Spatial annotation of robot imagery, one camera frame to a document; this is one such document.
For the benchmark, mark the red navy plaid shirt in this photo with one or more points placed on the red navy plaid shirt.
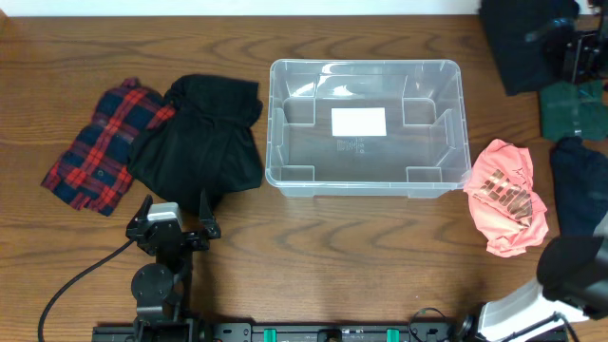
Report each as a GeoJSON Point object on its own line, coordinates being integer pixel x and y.
{"type": "Point", "coordinates": [92, 174]}

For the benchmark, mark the clear plastic storage bin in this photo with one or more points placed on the clear plastic storage bin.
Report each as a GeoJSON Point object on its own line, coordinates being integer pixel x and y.
{"type": "Point", "coordinates": [424, 154]}

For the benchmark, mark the white label in bin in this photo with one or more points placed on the white label in bin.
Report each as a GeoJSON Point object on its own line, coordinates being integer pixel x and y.
{"type": "Point", "coordinates": [359, 122]}

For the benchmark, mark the black taped cloth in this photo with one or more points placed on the black taped cloth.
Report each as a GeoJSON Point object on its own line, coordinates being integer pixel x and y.
{"type": "Point", "coordinates": [515, 31]}

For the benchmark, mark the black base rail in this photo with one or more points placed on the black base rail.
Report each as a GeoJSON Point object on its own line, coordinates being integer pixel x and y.
{"type": "Point", "coordinates": [244, 332]}

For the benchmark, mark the navy cloth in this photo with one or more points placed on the navy cloth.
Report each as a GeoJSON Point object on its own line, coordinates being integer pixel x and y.
{"type": "Point", "coordinates": [580, 187]}

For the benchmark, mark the large black garment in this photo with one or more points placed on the large black garment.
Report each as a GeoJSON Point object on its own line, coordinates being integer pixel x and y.
{"type": "Point", "coordinates": [207, 149]}

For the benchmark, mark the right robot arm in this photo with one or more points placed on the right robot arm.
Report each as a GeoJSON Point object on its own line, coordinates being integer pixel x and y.
{"type": "Point", "coordinates": [571, 280]}

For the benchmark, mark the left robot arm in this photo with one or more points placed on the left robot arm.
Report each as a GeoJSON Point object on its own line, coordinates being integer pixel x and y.
{"type": "Point", "coordinates": [162, 289]}

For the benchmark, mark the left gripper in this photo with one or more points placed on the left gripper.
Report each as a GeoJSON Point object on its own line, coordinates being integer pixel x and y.
{"type": "Point", "coordinates": [194, 244]}

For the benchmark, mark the pink printed shirt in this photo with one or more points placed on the pink printed shirt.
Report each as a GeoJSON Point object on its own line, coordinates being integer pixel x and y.
{"type": "Point", "coordinates": [501, 200]}

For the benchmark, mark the folded green taped cloth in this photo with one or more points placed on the folded green taped cloth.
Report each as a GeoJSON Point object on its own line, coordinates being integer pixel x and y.
{"type": "Point", "coordinates": [569, 110]}

